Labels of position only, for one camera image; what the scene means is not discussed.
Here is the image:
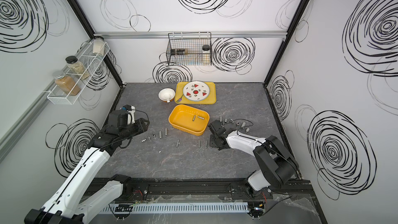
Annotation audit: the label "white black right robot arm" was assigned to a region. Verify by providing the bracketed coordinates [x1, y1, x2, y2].
[208, 120, 299, 192]

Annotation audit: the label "yellow plastic tray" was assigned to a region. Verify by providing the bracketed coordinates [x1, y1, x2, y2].
[174, 82, 217, 105]

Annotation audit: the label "orange white bowl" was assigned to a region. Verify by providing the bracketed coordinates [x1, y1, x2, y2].
[158, 88, 175, 103]

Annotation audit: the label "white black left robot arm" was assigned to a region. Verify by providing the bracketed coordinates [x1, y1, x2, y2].
[24, 106, 150, 224]

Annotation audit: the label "clear acrylic wall shelf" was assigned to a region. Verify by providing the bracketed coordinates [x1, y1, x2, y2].
[47, 39, 112, 105]

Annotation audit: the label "black wire wall basket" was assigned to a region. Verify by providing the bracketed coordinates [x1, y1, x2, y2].
[166, 32, 212, 66]

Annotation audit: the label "spice jar white contents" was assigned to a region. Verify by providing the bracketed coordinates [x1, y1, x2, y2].
[92, 36, 105, 56]

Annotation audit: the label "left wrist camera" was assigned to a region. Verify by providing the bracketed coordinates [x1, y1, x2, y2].
[121, 105, 136, 124]

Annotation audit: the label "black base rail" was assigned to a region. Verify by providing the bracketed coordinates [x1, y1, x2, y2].
[80, 178, 313, 201]

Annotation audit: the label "yellow plastic storage box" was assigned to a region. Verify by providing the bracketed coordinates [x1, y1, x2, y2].
[169, 104, 210, 136]

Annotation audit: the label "white slotted cable duct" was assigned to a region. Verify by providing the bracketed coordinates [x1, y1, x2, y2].
[100, 202, 249, 215]

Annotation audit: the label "spice jar brown powder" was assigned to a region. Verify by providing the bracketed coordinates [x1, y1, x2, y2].
[52, 71, 81, 96]

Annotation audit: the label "dark item in basket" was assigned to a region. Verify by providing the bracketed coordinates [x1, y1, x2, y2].
[170, 48, 188, 56]

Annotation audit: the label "spice jar black lid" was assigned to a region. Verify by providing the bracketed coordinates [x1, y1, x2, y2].
[65, 56, 90, 80]

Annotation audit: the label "watermelon pattern ceramic plate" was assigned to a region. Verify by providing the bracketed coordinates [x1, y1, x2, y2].
[183, 81, 210, 102]

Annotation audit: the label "black corner frame post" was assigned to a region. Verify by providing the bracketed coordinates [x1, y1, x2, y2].
[263, 0, 310, 88]

